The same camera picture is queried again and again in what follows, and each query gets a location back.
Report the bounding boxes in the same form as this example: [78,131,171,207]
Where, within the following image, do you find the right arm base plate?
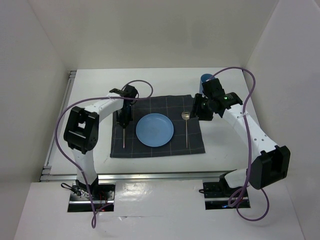
[198,181,240,210]

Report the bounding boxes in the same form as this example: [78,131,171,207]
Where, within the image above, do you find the blue plastic plate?
[135,113,174,148]

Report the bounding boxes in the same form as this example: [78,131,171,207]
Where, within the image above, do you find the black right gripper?
[189,93,214,121]

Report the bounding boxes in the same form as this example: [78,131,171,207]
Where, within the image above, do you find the silver metal spoon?
[181,111,190,148]

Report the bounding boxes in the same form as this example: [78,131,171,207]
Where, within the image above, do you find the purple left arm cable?
[54,79,154,229]

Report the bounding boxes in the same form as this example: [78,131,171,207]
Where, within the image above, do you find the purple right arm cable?
[208,66,270,222]

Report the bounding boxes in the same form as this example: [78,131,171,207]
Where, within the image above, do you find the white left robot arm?
[63,85,139,200]

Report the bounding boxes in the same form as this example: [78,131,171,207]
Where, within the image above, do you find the blue plastic cup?
[199,73,213,94]

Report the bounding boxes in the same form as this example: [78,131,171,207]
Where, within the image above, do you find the silver metal fork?
[122,128,126,149]

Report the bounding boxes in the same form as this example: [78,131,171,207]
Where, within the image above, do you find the dark grey checked cloth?
[110,94,206,159]

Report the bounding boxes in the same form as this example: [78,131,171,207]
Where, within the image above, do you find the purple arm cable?
[208,66,270,222]
[54,79,154,229]

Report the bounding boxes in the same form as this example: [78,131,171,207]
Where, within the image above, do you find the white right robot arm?
[190,78,291,196]

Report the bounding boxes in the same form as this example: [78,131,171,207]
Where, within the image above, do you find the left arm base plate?
[61,183,116,213]

